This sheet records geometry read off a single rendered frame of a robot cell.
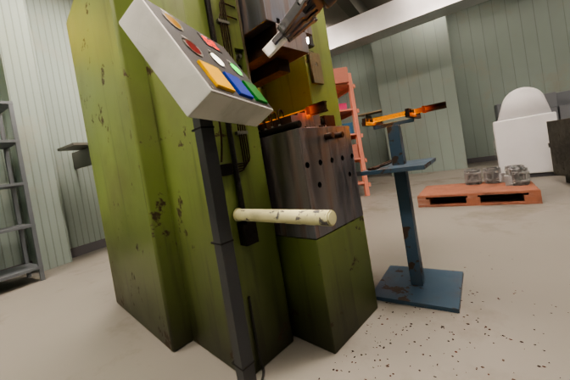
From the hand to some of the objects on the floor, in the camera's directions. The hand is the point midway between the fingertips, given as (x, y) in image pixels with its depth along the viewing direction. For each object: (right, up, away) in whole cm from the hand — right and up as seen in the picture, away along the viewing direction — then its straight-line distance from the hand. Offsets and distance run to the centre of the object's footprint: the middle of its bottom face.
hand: (274, 44), depth 78 cm
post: (-4, -115, +1) cm, 115 cm away
